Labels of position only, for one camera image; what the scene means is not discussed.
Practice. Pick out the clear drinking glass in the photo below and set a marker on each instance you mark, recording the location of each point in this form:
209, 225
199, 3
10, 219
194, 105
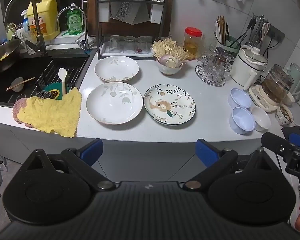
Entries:
115, 44
129, 44
142, 45

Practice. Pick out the blue leaf patterned plate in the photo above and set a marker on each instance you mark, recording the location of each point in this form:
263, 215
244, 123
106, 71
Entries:
168, 103
170, 124

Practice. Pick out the bundle of chopsticks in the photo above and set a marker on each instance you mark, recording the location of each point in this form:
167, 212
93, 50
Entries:
221, 28

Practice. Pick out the small cream bowl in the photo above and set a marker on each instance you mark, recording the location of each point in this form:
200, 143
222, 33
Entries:
288, 99

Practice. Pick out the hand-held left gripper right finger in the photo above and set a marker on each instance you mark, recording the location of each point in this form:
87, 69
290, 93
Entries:
206, 151

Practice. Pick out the white electric pot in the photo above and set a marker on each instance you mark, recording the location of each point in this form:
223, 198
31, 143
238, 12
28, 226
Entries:
247, 65

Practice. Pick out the garlic bulb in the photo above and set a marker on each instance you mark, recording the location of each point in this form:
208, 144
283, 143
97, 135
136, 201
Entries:
169, 61

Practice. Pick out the small grey dish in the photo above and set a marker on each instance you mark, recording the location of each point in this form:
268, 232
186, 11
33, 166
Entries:
16, 86

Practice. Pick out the light green electric kettle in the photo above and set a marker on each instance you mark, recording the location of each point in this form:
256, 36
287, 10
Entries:
298, 75

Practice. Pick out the glass kettle on cream base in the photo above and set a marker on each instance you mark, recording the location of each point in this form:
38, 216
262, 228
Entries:
275, 85

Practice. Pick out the white silicone spatula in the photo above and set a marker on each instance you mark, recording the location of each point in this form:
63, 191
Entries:
62, 75

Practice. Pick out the glass jar with red lid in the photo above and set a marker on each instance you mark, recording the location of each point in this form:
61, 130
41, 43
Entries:
192, 43

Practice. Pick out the pink dishcloth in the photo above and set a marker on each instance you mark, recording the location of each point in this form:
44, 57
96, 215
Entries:
18, 107

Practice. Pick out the plain white bowl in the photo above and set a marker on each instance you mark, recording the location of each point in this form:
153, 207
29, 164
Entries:
261, 118

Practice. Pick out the green chopstick holder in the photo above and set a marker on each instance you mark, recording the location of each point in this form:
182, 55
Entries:
227, 45

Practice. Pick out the patterned bowl with spices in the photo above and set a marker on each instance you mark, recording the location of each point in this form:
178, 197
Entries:
284, 115

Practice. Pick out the dark sink faucet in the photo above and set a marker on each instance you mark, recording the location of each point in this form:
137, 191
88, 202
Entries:
36, 30

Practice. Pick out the green fruit shaped cloth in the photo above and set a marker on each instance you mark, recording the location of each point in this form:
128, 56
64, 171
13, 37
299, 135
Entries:
57, 91

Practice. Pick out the black scouring pad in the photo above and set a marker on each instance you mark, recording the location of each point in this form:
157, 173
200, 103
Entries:
43, 95

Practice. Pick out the brown cutting board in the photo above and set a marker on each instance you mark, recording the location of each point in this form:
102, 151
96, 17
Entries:
165, 10

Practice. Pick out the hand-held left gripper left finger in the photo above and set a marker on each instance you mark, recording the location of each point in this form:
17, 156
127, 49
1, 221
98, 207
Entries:
91, 150

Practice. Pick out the hanging kitchen utensils rack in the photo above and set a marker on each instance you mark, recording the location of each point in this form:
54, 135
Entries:
257, 28

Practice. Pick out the yellow dishcloth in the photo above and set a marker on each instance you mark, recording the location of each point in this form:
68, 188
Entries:
52, 115

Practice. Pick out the small yellow green bottle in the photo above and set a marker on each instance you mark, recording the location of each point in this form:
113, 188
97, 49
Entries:
10, 31

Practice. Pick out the chrome faucet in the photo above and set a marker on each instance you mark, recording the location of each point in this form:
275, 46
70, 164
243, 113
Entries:
85, 27

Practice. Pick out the green dish soap bottle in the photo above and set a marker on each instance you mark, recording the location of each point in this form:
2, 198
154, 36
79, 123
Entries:
74, 21

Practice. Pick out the black sink drain rack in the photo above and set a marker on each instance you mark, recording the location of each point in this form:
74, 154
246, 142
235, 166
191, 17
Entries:
75, 67

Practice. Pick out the black dish rack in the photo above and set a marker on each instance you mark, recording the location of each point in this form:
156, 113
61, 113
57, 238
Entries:
98, 30

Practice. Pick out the dark metal wok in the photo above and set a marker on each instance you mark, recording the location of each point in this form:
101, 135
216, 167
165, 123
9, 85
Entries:
3, 55

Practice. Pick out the lavender bowl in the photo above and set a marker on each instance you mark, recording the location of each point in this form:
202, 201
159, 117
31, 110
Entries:
243, 120
240, 98

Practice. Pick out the white floral plate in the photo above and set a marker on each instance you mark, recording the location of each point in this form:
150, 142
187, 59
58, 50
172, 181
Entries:
116, 68
114, 103

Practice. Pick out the small glass cup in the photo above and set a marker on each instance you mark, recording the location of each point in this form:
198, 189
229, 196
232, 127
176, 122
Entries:
30, 47

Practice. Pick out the wooden chopsticks pair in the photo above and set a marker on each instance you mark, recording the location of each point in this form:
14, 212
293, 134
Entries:
25, 82

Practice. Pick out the black wall outlet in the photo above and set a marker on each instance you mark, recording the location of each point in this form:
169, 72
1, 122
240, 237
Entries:
276, 33

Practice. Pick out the yellow detergent jug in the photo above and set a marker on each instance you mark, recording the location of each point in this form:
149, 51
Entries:
43, 15

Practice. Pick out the white drip tray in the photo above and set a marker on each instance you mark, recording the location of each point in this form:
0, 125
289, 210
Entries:
126, 54

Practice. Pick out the black appliance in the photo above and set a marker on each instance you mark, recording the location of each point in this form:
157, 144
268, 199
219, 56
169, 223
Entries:
286, 129

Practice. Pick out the white utensil cup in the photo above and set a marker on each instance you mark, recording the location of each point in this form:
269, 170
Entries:
156, 13
103, 12

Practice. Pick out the steel mesh scrubbing cloth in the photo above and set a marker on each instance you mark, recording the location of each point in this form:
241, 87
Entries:
127, 5

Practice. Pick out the small white blue bottle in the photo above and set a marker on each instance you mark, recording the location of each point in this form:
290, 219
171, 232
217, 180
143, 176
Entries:
25, 26

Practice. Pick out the black kitchen sink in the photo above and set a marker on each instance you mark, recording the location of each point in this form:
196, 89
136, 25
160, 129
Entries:
20, 67

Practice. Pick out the white bowl holding garlic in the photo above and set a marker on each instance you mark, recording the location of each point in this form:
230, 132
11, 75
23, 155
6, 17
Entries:
170, 70

